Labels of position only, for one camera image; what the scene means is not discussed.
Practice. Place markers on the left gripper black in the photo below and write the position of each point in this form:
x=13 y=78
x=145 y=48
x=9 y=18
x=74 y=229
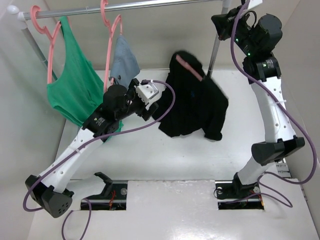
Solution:
x=143 y=112

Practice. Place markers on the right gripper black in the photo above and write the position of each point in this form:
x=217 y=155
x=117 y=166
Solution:
x=223 y=22

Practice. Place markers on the pink hanger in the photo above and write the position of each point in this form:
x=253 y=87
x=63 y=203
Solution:
x=188 y=67
x=52 y=37
x=111 y=29

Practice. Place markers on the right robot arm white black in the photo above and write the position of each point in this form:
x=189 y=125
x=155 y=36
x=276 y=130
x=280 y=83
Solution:
x=280 y=138

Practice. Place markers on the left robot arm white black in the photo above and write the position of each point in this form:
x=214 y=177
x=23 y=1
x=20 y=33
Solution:
x=52 y=189

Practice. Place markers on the blue denim garment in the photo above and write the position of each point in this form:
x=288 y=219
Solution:
x=125 y=65

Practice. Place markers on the green tank top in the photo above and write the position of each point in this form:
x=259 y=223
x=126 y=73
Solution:
x=79 y=90

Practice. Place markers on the metal clothes rack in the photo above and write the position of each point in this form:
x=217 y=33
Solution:
x=155 y=29

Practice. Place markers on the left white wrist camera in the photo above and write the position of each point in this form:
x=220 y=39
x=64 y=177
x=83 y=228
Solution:
x=146 y=92

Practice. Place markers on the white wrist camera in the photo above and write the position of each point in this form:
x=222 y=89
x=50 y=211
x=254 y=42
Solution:
x=250 y=4
x=146 y=92

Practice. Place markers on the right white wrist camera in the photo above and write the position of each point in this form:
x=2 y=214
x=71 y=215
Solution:
x=250 y=4

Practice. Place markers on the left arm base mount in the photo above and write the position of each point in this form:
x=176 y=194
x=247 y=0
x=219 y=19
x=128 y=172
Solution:
x=113 y=196

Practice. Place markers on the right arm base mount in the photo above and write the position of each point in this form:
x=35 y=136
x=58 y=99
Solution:
x=231 y=197

